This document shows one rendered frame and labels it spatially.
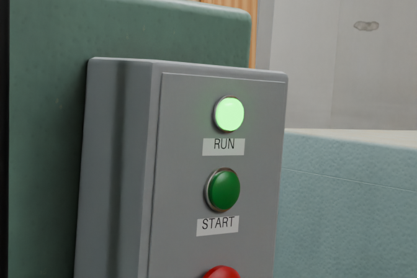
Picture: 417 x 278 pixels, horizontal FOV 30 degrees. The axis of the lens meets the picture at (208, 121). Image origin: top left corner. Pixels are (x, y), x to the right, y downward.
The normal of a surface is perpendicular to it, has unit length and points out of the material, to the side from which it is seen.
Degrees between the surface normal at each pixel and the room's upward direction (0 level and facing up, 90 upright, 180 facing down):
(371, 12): 90
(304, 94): 90
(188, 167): 90
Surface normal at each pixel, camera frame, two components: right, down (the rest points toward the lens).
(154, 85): 0.32, 0.07
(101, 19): 0.66, 0.09
